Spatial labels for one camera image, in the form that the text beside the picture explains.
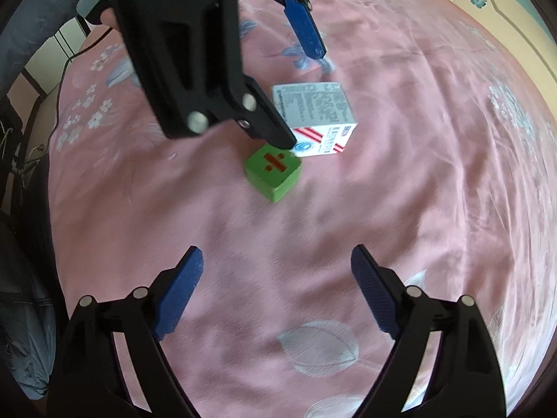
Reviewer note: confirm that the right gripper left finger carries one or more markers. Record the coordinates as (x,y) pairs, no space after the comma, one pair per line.
(90,380)

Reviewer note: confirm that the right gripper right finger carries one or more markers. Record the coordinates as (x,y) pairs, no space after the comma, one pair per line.
(465,379)

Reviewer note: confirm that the green wooden cube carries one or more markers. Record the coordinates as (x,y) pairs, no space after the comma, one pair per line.
(273,172)

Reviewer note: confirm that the white medicine box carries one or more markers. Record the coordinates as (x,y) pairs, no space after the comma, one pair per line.
(318,114)

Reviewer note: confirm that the grey jacket sleeve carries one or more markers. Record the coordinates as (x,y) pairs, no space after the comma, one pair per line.
(31,24)

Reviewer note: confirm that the pink floral bedspread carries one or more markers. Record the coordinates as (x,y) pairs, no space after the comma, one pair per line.
(449,179)

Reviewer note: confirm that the cream wooden headboard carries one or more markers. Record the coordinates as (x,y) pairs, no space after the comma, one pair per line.
(520,33)

